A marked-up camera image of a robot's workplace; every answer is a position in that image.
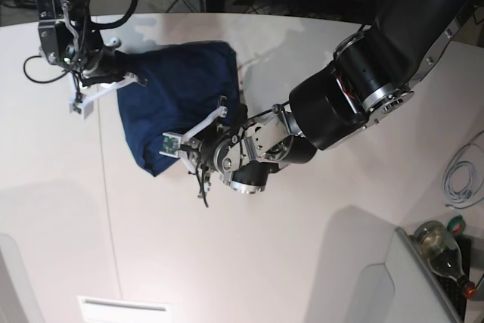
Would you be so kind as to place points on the dark blue t-shirt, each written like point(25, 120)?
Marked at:
point(184, 85)

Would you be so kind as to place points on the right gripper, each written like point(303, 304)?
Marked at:
point(102, 65)

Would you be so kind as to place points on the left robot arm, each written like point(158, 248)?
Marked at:
point(372, 73)

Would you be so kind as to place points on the clear glass bottle red cap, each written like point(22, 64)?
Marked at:
point(442, 254)

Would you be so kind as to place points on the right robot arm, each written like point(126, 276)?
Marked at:
point(71, 40)

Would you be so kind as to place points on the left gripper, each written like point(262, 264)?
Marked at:
point(216, 142)

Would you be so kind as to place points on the green tape roll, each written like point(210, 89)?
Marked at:
point(456, 226)

